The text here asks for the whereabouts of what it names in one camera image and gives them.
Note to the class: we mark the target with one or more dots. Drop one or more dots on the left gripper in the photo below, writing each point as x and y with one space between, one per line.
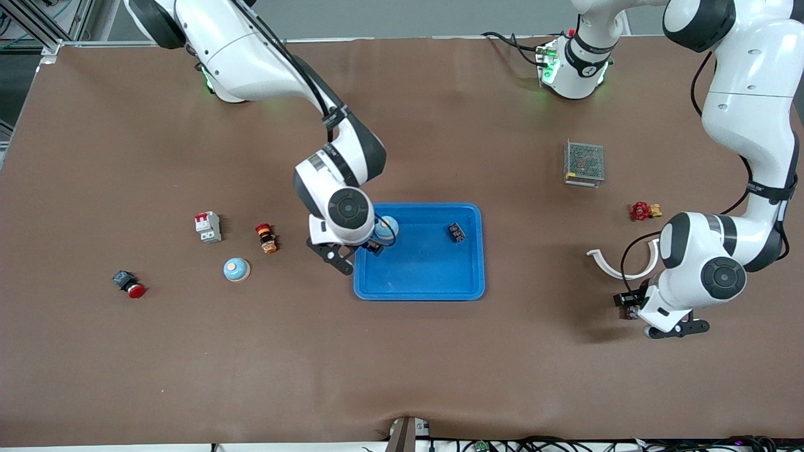
629 302

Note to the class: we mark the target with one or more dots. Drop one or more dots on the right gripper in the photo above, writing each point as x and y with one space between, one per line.
374 247

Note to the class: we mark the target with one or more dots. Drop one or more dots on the dark electrolytic capacitor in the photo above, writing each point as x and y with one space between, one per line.
628 312
456 233

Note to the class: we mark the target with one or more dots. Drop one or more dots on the light blue call bell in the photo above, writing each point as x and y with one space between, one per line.
389 226
237 269

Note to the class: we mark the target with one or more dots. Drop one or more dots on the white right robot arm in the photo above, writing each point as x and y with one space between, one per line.
251 56

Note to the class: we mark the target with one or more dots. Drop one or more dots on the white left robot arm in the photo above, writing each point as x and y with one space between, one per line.
747 75

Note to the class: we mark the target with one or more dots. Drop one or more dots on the blue plastic tray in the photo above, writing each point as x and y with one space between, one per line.
427 270

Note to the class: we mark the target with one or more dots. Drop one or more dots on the brass valve red handwheel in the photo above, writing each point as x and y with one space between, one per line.
645 211

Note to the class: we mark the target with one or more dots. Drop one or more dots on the metal mesh power supply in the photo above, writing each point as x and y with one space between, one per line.
584 163

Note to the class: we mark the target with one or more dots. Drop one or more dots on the red push button dark body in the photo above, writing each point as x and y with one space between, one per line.
129 284

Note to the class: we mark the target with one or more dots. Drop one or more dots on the orange emergency stop switch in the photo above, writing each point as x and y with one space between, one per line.
266 238

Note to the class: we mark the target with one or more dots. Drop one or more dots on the white circuit breaker red switch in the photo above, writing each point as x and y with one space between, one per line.
208 227

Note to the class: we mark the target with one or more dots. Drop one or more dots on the metal table edge bracket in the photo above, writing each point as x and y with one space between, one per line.
407 436

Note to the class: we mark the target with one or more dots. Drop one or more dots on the aluminium frame strut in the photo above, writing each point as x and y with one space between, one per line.
38 28

